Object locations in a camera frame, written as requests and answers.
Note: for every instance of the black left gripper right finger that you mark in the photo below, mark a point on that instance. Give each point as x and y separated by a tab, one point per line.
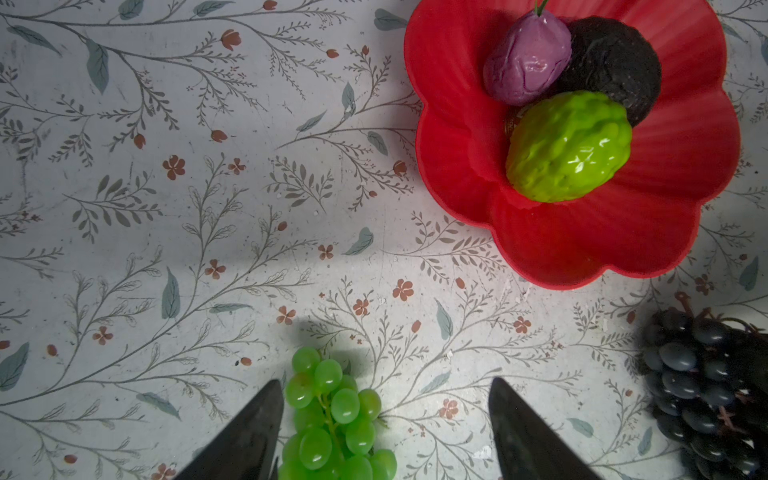
527	448

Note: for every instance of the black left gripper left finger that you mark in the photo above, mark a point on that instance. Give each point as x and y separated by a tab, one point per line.
245	449

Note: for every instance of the green grape bunch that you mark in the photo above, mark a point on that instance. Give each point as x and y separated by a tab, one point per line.
335	424

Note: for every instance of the black avocado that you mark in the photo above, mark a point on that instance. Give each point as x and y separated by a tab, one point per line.
615	59

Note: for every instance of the red flower-shaped fruit bowl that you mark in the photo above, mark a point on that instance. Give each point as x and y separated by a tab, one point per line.
643	221

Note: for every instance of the green custard apple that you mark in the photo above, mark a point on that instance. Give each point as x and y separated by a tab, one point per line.
567	146

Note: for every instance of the purple fig fruit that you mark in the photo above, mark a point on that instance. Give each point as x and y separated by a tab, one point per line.
529	59

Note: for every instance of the dark purple grape bunch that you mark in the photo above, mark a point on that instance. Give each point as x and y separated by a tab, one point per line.
707	376

